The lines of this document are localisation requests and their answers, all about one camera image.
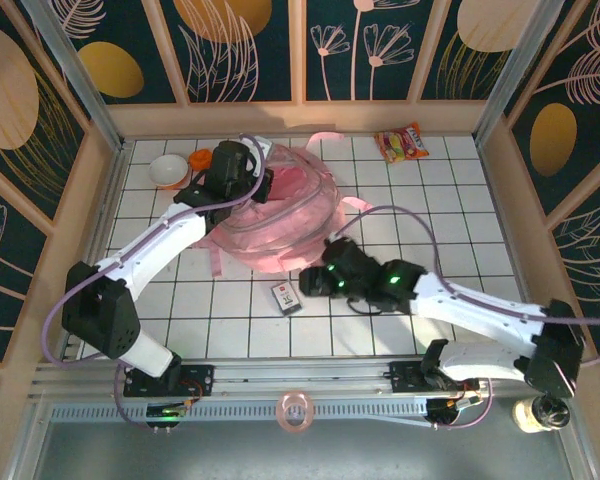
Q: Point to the bottle with black cap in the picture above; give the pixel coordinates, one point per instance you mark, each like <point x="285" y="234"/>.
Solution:
<point x="530" y="415"/>

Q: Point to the white bowl with orange base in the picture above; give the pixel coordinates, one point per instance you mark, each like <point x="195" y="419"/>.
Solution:
<point x="167" y="170"/>

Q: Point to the aluminium table edge rail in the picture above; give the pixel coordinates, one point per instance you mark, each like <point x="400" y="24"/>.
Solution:
<point x="502" y="200"/>
<point x="109" y="200"/>

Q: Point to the black and white card box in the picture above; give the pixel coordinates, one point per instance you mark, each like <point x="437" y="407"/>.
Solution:
<point x="286" y="299"/>

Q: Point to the pink tape roll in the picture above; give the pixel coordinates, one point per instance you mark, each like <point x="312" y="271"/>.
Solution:
<point x="281" y="412"/>

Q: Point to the long aluminium base rail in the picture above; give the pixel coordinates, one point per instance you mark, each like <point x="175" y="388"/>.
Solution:
<point x="300" y="372"/>

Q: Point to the pink student backpack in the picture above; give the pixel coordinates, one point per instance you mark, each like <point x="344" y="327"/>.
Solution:
<point x="300" y="215"/>

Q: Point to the orange snack packet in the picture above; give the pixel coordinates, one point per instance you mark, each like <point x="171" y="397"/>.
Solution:
<point x="400" y="144"/>

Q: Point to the small black circuit board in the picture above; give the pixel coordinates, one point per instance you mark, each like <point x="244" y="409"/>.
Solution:
<point x="445" y="410"/>
<point x="165" y="414"/>

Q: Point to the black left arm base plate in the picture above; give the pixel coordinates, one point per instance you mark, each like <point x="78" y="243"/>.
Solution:
<point x="200" y="380"/>

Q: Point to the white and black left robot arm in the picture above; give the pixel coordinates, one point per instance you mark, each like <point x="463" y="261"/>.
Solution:
<point x="155" y="240"/>

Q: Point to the aluminium frame post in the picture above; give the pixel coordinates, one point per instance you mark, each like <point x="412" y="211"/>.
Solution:
<point x="75" y="75"/>
<point x="520" y="75"/>

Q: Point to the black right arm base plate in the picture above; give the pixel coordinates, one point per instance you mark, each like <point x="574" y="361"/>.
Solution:
<point x="405" y="377"/>

